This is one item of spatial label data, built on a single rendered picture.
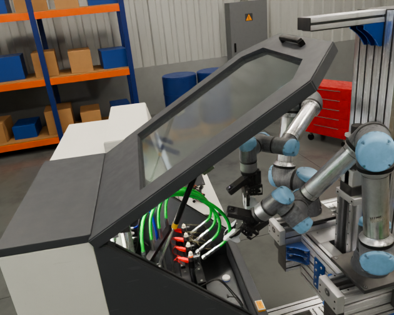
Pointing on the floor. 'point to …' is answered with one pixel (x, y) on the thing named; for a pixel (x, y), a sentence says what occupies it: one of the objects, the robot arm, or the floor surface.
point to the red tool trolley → (333, 110)
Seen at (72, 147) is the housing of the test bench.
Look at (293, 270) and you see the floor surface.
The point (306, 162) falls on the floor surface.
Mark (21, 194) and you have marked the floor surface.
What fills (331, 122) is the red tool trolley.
